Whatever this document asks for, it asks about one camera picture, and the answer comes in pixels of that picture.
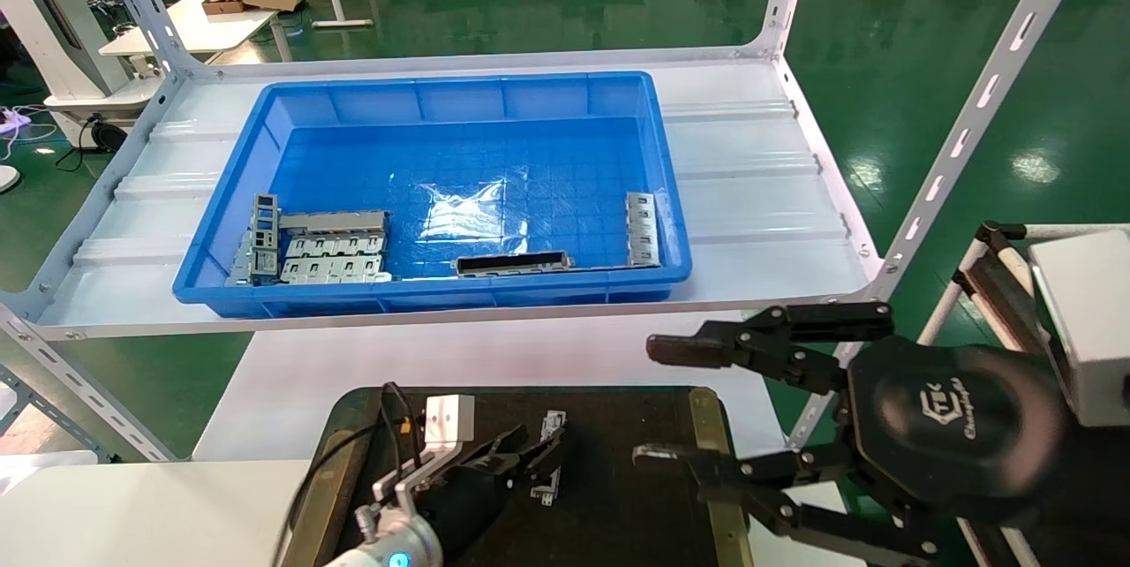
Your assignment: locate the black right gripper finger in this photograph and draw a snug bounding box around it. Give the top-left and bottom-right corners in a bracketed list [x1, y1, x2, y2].
[632, 443, 938, 563]
[646, 302, 894, 396]

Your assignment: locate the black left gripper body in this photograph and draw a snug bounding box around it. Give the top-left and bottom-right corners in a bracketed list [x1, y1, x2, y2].
[422, 464, 524, 552]

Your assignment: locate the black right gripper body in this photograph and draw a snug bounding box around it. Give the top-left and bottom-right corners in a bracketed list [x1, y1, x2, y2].
[843, 334, 1075, 517]

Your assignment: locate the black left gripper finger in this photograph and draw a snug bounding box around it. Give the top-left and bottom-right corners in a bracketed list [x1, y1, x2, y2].
[506, 437, 568, 486]
[457, 424, 532, 468]

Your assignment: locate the perforated grey metal part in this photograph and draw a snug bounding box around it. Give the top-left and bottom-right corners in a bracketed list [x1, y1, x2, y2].
[530, 410, 568, 507]

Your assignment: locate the small bent grey metal part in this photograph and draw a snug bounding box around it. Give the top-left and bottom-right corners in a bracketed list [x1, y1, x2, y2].
[226, 231, 257, 287]

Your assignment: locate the grey ladder-shaped metal part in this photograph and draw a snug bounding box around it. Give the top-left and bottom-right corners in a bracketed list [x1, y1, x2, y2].
[250, 193, 282, 278]

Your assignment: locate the white metal shelf rack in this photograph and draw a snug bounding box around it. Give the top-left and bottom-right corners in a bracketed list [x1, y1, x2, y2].
[0, 0, 1109, 462]

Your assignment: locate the flat grey metal plate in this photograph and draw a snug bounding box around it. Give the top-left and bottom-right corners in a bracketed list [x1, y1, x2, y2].
[282, 236, 388, 261]
[279, 258, 394, 284]

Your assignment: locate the large blue plastic bin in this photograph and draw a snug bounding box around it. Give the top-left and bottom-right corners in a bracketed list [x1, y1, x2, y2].
[172, 71, 694, 319]

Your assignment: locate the black wheel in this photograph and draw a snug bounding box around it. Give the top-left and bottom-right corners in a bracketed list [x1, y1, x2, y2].
[88, 117, 130, 153]

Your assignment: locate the white table with box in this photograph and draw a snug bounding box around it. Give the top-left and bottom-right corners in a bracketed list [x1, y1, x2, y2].
[99, 0, 317, 57]

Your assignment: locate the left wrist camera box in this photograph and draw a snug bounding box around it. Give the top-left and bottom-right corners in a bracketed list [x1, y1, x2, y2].
[371, 393, 478, 506]

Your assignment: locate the white tube frame stand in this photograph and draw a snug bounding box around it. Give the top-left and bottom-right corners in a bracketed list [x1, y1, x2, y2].
[918, 221, 1130, 352]

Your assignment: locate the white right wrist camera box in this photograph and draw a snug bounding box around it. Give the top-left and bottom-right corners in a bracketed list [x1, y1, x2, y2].
[1028, 229, 1130, 428]

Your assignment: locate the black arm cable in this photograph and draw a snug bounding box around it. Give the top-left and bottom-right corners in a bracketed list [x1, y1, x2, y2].
[274, 382, 425, 567]

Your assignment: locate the grey slotted metal bracket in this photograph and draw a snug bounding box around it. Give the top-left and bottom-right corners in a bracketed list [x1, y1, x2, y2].
[625, 192, 661, 268]

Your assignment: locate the grey metal bracket, front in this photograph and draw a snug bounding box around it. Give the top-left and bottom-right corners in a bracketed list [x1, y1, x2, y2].
[453, 251, 575, 278]

